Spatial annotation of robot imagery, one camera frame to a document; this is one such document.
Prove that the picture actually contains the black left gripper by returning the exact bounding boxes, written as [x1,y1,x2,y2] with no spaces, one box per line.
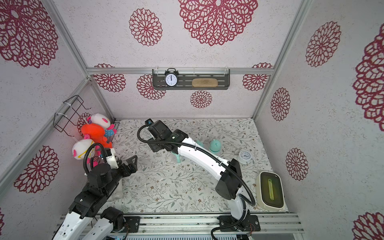
[103,154,138,197]

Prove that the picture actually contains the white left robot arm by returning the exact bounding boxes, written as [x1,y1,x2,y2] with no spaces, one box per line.
[53,149,140,240]

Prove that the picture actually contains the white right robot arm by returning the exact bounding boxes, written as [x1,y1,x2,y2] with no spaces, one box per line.
[137,119,256,233]

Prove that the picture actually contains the red orange plush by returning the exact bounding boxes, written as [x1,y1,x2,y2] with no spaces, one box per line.
[81,124,113,149]

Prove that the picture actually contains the white plush yellow glasses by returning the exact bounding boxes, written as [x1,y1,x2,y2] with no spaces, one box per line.
[72,135,101,167]

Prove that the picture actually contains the white pink plush upper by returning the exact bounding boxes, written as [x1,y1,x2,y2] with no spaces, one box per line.
[87,114,115,130]

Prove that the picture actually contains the black alarm clock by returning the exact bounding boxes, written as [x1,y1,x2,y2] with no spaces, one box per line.
[165,68,179,88]

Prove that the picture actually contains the tan brush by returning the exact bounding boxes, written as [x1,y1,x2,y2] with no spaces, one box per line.
[192,78,219,88]

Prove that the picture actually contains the white alarm clock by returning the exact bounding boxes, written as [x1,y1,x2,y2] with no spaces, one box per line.
[237,149,253,165]

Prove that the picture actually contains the white sterilizer box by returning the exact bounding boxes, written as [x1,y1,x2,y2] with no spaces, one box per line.
[256,171,286,212]

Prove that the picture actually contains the grey wall shelf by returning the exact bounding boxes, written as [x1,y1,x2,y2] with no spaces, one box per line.
[152,69,231,91]

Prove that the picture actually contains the black wire basket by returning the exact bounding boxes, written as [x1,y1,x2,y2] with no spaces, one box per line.
[52,95,91,137]

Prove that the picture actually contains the metal base rail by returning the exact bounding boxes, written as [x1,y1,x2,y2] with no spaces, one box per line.
[56,212,304,240]

